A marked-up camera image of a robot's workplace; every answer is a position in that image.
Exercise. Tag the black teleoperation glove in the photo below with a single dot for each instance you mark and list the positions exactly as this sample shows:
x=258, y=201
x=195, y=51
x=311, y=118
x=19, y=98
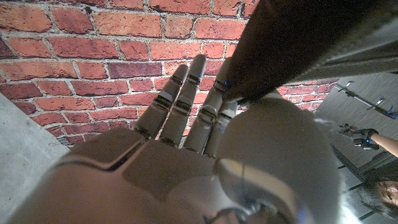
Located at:
x=360, y=137

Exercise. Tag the person's bare forearm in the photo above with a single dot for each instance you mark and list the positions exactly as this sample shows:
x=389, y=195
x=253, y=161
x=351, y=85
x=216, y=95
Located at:
x=388, y=144

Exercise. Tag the person's head dark hair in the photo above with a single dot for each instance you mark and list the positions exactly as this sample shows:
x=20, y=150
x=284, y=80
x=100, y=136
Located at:
x=385, y=193

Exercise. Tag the metal wall rail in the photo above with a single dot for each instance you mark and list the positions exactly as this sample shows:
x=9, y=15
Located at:
x=363, y=100

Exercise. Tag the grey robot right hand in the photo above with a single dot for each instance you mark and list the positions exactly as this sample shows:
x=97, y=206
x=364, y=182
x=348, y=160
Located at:
x=186, y=174

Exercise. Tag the black backpack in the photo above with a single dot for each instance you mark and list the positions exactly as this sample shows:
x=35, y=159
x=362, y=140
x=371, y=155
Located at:
x=295, y=40

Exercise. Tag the red brick printed backdrop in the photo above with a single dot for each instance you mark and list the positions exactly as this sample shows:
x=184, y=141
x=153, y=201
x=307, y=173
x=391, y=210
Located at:
x=93, y=62

